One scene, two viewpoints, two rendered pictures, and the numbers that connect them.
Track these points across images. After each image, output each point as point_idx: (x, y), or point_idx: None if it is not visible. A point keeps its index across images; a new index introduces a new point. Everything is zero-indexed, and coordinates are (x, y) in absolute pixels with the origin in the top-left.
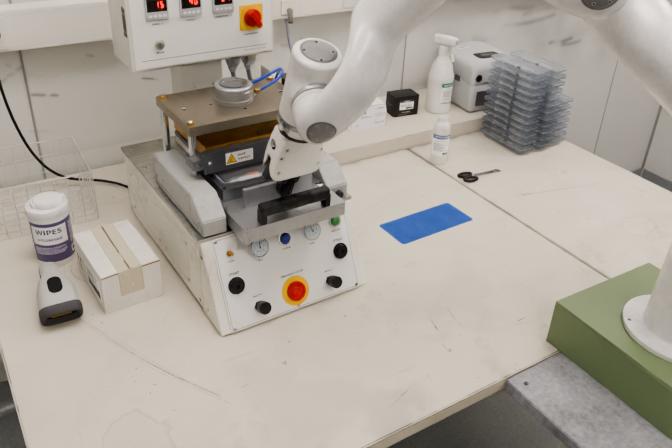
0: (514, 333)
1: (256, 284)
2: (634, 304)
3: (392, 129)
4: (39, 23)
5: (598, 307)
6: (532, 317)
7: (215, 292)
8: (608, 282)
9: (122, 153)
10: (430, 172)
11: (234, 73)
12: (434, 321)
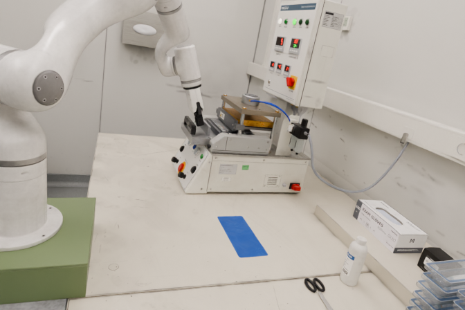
0: (110, 219)
1: (183, 153)
2: (57, 217)
3: (385, 254)
4: None
5: (74, 208)
6: (115, 231)
7: (180, 146)
8: (88, 225)
9: (321, 169)
10: (323, 267)
11: (293, 115)
12: (142, 201)
